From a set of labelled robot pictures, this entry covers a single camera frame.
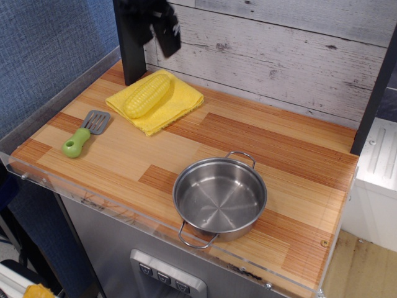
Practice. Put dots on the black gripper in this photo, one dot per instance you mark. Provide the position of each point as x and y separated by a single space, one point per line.
166 26

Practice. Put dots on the yellow plastic corn cob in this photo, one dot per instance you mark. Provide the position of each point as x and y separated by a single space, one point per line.
146 96

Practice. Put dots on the yellow folded cloth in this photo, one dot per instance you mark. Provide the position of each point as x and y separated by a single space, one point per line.
177 102

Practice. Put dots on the stainless steel pot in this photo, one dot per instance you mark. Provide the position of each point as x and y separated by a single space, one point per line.
220 197

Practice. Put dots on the clear acrylic front guard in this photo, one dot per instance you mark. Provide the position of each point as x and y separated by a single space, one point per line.
229 269

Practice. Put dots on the silver button control panel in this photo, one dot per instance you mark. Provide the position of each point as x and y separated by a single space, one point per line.
156 278

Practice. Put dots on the white side cabinet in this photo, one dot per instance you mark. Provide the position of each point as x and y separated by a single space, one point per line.
370 212

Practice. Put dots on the yellow black object bottom left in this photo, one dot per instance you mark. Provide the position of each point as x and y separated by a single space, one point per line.
38 291

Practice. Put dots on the green handled grey spatula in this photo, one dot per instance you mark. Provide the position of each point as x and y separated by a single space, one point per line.
94 123

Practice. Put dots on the black right frame post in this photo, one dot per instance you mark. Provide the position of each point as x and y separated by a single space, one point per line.
376 96

